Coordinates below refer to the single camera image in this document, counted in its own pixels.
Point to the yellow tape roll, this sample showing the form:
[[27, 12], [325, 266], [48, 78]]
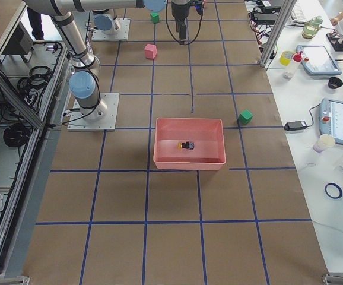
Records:
[[286, 57]]

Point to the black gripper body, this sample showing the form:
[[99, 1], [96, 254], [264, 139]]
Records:
[[179, 11]]

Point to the aluminium frame post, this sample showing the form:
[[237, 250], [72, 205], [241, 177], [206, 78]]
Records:
[[282, 18]]

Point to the pink cube near bases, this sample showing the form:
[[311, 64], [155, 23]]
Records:
[[150, 51]]

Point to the green cube near base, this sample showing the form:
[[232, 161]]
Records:
[[155, 18]]

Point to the black small bowl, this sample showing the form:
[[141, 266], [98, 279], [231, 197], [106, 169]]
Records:
[[334, 83]]

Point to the pink plastic bin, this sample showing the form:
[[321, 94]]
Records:
[[207, 134]]

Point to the teach pendant with lit screen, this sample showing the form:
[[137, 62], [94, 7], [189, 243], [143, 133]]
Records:
[[331, 119]]

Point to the paper cup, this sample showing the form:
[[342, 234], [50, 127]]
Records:
[[324, 142]]

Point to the teach pendant grey screen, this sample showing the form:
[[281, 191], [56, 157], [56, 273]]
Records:
[[320, 63]]

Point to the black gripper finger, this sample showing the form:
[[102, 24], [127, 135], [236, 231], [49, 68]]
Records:
[[182, 33]]

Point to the green glass bottle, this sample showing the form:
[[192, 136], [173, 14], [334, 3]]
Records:
[[312, 27]]

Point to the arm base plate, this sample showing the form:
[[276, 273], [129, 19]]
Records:
[[122, 33], [102, 118]]

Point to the black power adapter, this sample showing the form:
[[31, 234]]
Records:
[[295, 126]]

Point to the green cube near bin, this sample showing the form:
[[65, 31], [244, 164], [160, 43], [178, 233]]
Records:
[[245, 117]]

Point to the yellow black push button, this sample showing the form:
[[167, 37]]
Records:
[[186, 145]]

